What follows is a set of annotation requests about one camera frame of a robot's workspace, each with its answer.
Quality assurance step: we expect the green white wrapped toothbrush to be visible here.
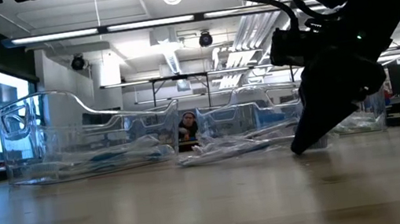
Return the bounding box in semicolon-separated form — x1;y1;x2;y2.
333;106;386;136

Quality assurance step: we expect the black shelf frame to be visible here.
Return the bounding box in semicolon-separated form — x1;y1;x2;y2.
99;41;400;121

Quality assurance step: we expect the overhead light bar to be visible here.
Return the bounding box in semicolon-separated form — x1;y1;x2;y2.
0;0;362;54

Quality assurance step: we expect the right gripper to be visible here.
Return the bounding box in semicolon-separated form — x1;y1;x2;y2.
276;39;398;157

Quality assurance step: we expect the person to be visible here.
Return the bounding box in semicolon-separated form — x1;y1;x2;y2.
174;109;201;142

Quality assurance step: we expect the clear plastic bin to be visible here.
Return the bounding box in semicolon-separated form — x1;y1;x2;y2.
320;71;391;140
0;72;189;193
191;76;318;156

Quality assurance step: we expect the black ceiling camera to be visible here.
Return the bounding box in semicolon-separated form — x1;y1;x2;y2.
69;52;90;72
197;29;215;48

